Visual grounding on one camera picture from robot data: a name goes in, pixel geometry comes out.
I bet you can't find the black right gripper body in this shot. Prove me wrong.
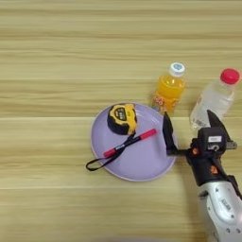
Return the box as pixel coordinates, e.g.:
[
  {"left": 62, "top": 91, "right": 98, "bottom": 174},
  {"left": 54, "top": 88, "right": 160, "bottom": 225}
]
[{"left": 166, "top": 138, "right": 238, "bottom": 187}]

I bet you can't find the yellow black tape measure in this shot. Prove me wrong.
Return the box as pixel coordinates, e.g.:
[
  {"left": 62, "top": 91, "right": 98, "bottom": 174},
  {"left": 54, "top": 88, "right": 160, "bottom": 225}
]
[{"left": 85, "top": 103, "right": 139, "bottom": 172}]

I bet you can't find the clear water bottle red cap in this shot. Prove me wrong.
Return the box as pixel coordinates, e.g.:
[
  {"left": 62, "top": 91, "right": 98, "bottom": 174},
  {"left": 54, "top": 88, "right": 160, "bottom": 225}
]
[{"left": 189, "top": 68, "right": 241, "bottom": 131}]

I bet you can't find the black box with white label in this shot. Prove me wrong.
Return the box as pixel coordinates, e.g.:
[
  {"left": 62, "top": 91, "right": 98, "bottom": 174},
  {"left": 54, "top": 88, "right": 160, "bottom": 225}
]
[{"left": 197, "top": 127, "right": 229, "bottom": 155}]

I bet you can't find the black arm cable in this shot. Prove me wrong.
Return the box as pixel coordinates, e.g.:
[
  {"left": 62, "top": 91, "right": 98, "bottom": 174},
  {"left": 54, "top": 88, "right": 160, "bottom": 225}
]
[{"left": 227, "top": 174, "right": 242, "bottom": 200}]

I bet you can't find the red black marker pen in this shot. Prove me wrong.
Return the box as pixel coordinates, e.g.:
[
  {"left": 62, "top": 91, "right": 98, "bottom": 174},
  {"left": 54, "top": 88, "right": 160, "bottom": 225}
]
[{"left": 102, "top": 128, "right": 158, "bottom": 159}]

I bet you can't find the purple round plate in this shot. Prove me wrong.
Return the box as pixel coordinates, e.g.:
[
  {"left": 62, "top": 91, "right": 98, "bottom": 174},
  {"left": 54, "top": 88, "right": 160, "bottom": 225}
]
[{"left": 90, "top": 102, "right": 178, "bottom": 182}]

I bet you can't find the orange juice bottle white cap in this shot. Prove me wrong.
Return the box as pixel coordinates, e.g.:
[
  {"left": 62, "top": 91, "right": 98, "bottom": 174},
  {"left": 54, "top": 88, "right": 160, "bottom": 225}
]
[{"left": 150, "top": 61, "right": 187, "bottom": 116}]

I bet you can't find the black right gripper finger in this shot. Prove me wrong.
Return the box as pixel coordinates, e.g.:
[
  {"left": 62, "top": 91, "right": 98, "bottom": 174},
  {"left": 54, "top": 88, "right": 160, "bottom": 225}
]
[
  {"left": 162, "top": 111, "right": 178, "bottom": 156},
  {"left": 206, "top": 109, "right": 233, "bottom": 144}
]

